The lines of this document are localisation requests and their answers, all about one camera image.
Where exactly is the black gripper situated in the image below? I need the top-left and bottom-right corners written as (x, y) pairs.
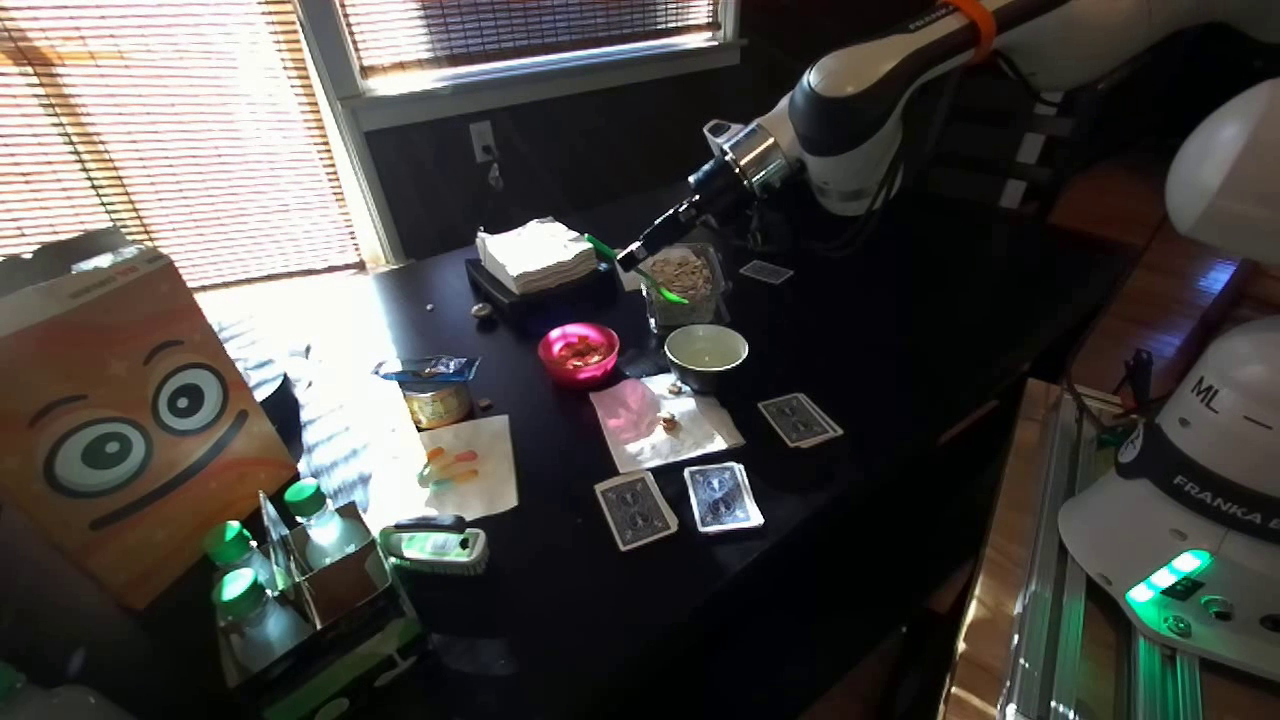
top-left (617, 146), bottom-right (752, 274)

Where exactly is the black and white bowl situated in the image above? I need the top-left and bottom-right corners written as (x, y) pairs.
top-left (659, 321), bottom-right (752, 385)

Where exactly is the pink bowl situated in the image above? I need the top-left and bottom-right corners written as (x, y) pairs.
top-left (538, 314), bottom-right (628, 391)

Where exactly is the clear plastic seed container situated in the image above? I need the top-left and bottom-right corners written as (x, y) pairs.
top-left (636, 234), bottom-right (731, 337)

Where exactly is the blue-backed playing card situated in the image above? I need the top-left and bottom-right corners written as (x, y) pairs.
top-left (758, 386), bottom-right (847, 453)
top-left (592, 468), bottom-right (685, 554)
top-left (735, 255), bottom-right (799, 292)

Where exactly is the dark blue tray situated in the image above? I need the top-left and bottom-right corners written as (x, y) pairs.
top-left (462, 252), bottom-right (602, 323)

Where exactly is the white window blind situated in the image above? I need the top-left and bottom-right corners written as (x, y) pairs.
top-left (338, 0), bottom-right (724, 73)
top-left (0, 0), bottom-right (365, 292)

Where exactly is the playing card in glossy sleeve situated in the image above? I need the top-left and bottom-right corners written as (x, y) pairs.
top-left (679, 457), bottom-right (774, 540)

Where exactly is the small jar with blue label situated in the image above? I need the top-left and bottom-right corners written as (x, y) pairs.
top-left (378, 350), bottom-right (486, 431)

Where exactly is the white paper with gummy candies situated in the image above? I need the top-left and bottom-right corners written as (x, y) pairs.
top-left (417, 412), bottom-right (526, 526)

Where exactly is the white and green plastic case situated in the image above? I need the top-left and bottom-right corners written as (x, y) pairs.
top-left (378, 520), bottom-right (493, 574)

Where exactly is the dark cabinet with white strips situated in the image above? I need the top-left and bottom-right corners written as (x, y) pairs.
top-left (917, 53), bottom-right (1117, 222)

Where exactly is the green-capped bottle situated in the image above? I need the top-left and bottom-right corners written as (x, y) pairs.
top-left (212, 563), bottom-right (322, 670)
top-left (197, 516), bottom-right (273, 591)
top-left (277, 474), bottom-right (381, 581)

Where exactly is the brown box with cartoon face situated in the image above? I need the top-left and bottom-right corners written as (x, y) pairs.
top-left (0, 244), bottom-right (299, 614)

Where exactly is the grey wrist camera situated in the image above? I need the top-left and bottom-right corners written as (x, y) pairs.
top-left (701, 114), bottom-right (752, 170)

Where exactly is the white wall outlet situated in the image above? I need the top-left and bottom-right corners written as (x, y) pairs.
top-left (464, 114), bottom-right (509, 192)

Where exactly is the white window frame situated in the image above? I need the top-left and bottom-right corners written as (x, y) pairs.
top-left (294, 0), bottom-right (744, 270)

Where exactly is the orange strap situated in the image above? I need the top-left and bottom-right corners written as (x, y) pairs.
top-left (936, 0), bottom-right (1005, 53)

